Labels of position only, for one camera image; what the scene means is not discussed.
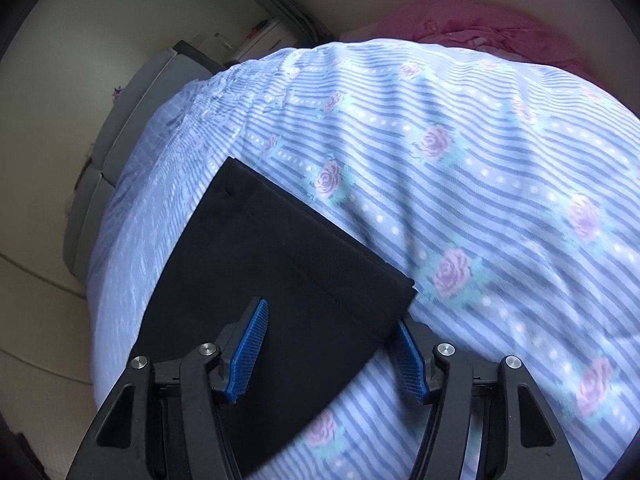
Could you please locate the green curtain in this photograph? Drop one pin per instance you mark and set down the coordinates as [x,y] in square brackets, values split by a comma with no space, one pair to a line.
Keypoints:
[300,15]

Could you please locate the small purple toy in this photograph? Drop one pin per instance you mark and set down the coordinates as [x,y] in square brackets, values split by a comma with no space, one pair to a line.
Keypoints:
[118,93]

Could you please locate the grey padded headboard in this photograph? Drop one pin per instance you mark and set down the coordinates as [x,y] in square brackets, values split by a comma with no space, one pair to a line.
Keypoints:
[150,90]

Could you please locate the clear plastic bottle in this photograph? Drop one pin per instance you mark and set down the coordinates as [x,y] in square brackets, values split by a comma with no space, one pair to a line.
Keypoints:
[225,42]

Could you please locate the black pants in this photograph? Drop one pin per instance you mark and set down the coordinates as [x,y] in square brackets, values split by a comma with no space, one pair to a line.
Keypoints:
[280,270]

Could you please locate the pink blanket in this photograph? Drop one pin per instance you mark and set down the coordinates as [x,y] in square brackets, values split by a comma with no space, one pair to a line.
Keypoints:
[450,25]

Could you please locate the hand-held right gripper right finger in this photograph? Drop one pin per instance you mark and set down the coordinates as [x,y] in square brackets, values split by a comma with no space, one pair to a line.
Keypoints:
[412,365]

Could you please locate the white nightstand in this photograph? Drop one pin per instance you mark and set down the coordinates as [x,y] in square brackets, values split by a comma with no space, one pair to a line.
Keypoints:
[265,40]

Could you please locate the blue floral bed sheet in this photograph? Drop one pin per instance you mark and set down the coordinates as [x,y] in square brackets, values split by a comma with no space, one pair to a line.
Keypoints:
[450,185]

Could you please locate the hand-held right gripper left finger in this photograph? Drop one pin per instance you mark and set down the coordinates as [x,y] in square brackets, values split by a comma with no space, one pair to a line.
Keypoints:
[245,355]

